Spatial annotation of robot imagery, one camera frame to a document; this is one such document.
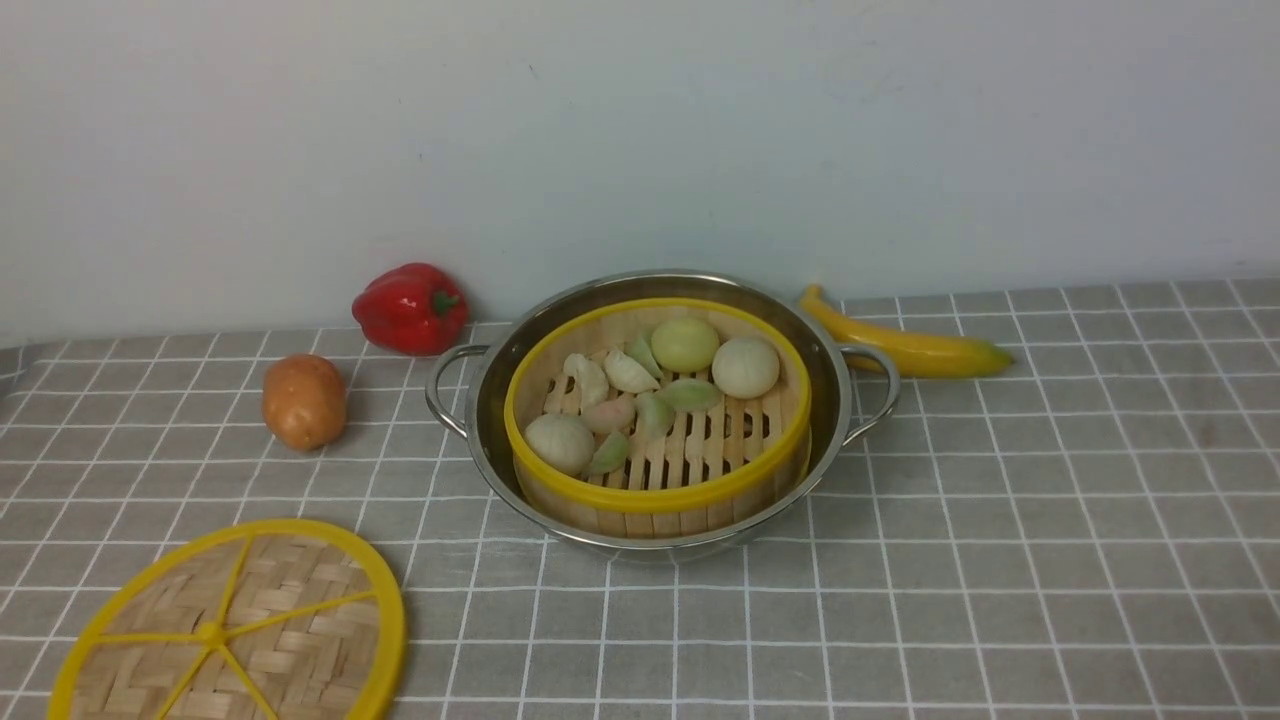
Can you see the red bell pepper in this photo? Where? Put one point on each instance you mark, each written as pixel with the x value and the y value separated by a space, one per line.
pixel 415 310

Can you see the yellow-green round bun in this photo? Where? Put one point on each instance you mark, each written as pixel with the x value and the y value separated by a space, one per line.
pixel 684 344

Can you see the green dumpling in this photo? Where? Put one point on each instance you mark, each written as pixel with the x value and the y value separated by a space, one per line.
pixel 640 351
pixel 610 456
pixel 654 416
pixel 690 395

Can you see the green dumpling middle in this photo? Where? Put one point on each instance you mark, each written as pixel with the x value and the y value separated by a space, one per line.
pixel 654 416

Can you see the brown potato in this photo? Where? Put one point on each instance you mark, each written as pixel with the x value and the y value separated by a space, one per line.
pixel 304 402

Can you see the white round bun right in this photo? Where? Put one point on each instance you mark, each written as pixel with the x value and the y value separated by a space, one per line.
pixel 745 367

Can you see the stainless steel pot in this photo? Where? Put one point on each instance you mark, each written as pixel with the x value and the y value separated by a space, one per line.
pixel 854 388

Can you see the white round bun left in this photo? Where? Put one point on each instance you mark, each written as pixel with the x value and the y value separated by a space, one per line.
pixel 562 441

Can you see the green dumpling lower left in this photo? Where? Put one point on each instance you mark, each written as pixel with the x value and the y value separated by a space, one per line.
pixel 610 456

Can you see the white dumpling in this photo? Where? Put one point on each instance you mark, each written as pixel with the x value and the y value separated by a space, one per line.
pixel 589 378
pixel 627 375

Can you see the white round bun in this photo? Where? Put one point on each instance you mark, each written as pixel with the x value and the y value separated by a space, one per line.
pixel 562 441
pixel 745 367

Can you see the green dumpling right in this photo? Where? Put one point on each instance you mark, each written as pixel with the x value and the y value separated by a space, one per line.
pixel 690 395

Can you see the grey checkered tablecloth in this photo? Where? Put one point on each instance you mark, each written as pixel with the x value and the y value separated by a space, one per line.
pixel 1091 536

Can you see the yellow banana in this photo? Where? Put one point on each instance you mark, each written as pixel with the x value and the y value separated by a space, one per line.
pixel 916 355

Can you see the yellow woven bamboo steamer lid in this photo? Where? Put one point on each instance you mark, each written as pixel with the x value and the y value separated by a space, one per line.
pixel 279 618

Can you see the yellow rimmed bamboo steamer basket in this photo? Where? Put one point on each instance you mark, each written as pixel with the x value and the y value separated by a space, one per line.
pixel 713 469

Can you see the pink dumpling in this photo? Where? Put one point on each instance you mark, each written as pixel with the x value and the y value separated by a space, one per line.
pixel 610 416

